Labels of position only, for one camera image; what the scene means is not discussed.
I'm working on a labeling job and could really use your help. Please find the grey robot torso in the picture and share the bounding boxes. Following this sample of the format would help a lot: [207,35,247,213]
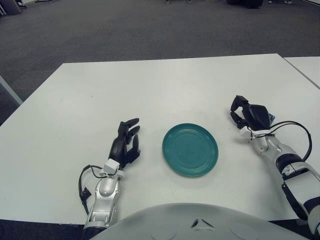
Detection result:
[88,202,308,240]

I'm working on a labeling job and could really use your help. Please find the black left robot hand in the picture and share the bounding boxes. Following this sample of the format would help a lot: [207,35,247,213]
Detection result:
[109,117,142,171]

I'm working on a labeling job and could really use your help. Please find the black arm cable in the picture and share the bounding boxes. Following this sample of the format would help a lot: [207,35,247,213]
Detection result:
[78,164,106,216]
[271,121,313,162]

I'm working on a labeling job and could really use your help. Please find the black background furniture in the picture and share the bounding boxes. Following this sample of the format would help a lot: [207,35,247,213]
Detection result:
[226,0,265,10]

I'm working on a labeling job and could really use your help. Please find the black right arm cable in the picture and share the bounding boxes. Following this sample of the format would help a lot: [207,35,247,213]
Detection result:
[271,121,313,162]

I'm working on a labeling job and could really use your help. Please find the teal round plate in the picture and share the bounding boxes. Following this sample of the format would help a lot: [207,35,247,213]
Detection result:
[162,122,219,178]

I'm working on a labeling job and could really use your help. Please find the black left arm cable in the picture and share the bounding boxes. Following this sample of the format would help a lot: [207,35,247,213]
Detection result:
[78,164,106,216]

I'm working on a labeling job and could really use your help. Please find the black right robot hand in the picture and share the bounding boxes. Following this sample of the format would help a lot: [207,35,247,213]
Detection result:
[229,95,271,133]

